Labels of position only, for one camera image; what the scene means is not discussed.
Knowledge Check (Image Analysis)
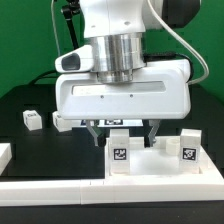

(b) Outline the white block at left edge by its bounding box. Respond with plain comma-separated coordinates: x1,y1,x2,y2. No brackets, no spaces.
0,143,12,175

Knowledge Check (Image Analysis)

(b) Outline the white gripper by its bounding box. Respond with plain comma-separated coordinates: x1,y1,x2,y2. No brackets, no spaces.
56,59,191,147

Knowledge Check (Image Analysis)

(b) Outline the white marker sheet with tags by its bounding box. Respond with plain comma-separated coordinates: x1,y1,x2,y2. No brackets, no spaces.
72,119,143,128

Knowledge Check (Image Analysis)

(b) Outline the grey thin cable left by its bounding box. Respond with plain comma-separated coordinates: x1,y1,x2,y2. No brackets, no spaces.
50,0,63,58

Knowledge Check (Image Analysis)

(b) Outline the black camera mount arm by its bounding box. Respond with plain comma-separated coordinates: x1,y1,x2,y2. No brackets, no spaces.
61,0,81,50

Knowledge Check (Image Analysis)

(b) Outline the white square table top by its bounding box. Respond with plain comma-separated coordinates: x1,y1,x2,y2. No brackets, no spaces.
105,136,220,179

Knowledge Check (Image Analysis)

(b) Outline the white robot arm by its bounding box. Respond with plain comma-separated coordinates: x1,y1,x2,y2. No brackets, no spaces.
55,0,201,147

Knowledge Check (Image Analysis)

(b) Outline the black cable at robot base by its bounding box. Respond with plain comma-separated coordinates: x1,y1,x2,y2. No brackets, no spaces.
29,69,59,86

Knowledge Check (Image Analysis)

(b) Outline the white L-shaped obstacle fence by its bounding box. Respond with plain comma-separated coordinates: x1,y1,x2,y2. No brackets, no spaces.
0,138,224,206

